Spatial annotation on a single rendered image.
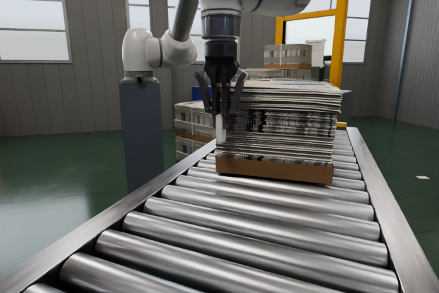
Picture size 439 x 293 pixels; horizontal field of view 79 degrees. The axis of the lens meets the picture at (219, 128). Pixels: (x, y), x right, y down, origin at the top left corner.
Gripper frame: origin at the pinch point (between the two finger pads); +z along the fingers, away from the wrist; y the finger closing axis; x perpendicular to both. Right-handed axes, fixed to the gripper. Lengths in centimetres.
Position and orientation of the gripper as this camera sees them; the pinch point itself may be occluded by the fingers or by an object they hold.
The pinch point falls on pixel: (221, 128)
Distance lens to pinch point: 64.4
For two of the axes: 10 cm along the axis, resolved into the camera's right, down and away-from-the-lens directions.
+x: -3.6, 2.1, -9.1
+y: -9.3, -0.8, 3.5
